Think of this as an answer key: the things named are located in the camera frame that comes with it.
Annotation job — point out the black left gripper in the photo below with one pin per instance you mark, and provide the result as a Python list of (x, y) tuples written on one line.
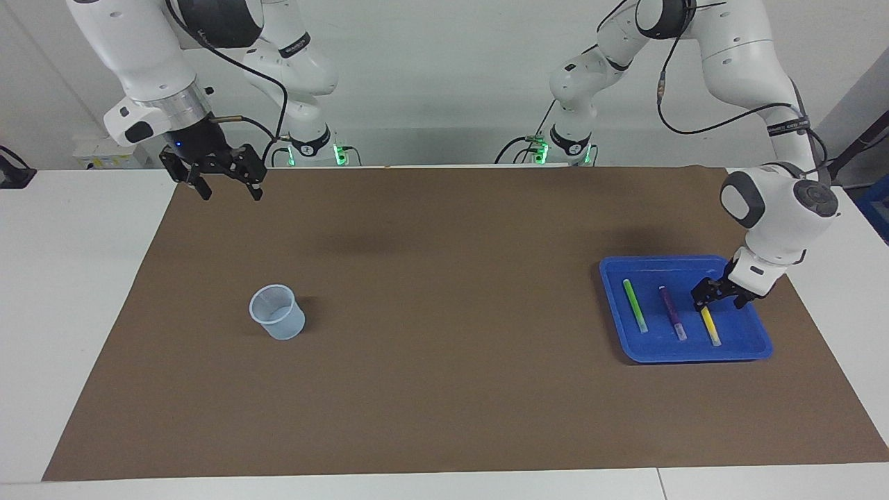
[(726, 286)]

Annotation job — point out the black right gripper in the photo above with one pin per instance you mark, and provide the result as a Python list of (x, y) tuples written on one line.
[(205, 146)]

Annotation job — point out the yellow pen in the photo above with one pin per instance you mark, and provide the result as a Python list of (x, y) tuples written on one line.
[(711, 328)]

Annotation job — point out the purple pen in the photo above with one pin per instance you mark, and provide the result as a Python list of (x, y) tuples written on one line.
[(671, 309)]

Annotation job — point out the green pen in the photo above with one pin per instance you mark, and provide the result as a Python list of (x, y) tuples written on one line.
[(634, 304)]

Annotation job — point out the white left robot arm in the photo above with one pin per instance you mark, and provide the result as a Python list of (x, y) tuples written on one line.
[(778, 208)]

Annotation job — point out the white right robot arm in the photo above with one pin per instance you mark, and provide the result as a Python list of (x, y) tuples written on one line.
[(132, 48)]

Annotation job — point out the blue plastic tray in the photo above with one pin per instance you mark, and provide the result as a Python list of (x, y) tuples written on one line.
[(736, 333)]

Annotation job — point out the translucent plastic cup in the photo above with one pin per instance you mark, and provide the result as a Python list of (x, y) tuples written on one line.
[(285, 328)]

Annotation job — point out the blue crate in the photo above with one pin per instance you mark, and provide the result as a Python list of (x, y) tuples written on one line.
[(876, 208)]

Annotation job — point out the black stand pole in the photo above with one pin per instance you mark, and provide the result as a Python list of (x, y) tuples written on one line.
[(851, 151)]

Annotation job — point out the black table clamp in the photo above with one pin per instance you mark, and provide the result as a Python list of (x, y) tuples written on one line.
[(14, 177)]

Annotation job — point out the brown table mat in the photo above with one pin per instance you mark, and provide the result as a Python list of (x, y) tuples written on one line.
[(444, 382)]

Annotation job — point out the white wall outlet box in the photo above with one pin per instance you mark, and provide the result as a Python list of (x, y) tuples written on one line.
[(104, 154)]

